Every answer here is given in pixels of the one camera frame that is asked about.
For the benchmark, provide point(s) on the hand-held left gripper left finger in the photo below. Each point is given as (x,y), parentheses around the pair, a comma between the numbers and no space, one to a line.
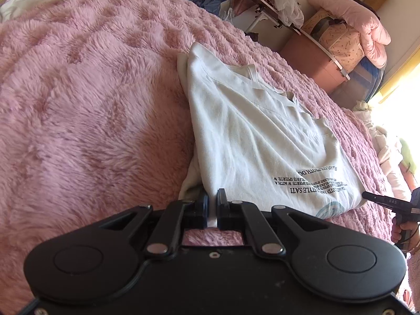
(205,208)

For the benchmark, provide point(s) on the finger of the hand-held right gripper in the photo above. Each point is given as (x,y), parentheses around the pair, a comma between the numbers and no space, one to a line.
(377,198)

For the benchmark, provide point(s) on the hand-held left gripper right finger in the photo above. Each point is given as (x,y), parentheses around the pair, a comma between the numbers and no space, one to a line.
(220,208)

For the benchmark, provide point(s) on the white printed t-shirt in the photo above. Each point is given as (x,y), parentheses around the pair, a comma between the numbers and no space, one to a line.
(256,144)

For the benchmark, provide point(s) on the person's right hand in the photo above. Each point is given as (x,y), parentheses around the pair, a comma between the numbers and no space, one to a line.
(396,233)

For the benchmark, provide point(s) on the white crumpled bedding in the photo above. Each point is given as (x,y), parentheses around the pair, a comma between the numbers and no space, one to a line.
(387,151)

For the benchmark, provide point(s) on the green cloth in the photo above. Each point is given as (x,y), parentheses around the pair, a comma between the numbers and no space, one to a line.
(407,152)

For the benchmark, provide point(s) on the yellow curtain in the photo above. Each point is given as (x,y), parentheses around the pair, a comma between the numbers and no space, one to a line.
(393,85)

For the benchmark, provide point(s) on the blue storage bin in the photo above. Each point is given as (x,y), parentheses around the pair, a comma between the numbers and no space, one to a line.
(364,79)

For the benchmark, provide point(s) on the brown plastic storage box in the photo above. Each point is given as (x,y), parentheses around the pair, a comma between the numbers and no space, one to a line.
(305,59)

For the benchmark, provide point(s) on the floral fabric storage bag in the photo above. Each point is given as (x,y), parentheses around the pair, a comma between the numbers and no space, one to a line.
(344,44)

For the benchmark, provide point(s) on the pink fluffy blanket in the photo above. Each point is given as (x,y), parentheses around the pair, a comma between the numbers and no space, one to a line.
(82,105)

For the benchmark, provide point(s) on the pink quilt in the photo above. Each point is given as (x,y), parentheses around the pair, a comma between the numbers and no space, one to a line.
(357,18)

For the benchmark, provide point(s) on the white folding table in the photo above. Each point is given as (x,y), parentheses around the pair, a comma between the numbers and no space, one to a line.
(259,17)

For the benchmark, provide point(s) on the small translucent plastic bag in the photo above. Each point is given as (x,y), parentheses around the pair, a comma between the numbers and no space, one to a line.
(227,12)

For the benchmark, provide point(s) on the dark cloth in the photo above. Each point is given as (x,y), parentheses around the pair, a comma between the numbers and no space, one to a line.
(361,1)

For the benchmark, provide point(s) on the large white plastic bag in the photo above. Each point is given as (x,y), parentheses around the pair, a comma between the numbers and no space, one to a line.
(283,3)

